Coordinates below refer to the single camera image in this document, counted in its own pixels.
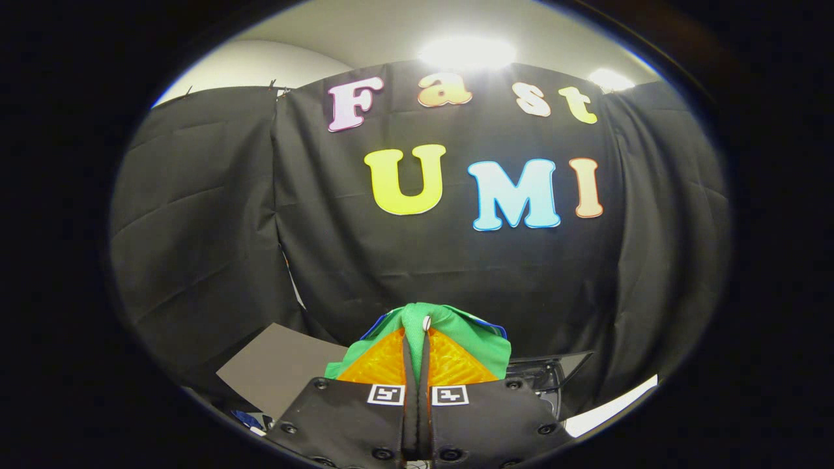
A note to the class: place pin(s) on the round ceiling light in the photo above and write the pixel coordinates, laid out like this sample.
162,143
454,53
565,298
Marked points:
466,53

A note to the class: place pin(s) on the dark grey cabinet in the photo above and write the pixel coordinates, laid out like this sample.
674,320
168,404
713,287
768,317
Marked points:
280,371

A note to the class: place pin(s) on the green polo shirt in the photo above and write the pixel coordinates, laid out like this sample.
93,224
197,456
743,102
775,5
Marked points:
469,339

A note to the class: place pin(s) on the black backdrop cloth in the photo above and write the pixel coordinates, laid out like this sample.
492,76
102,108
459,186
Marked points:
423,267

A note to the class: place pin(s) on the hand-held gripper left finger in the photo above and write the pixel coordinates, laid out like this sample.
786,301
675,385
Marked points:
345,423

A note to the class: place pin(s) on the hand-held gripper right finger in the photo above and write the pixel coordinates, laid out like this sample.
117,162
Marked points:
488,423

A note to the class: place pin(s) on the white flat board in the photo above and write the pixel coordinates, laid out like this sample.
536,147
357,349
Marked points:
609,407

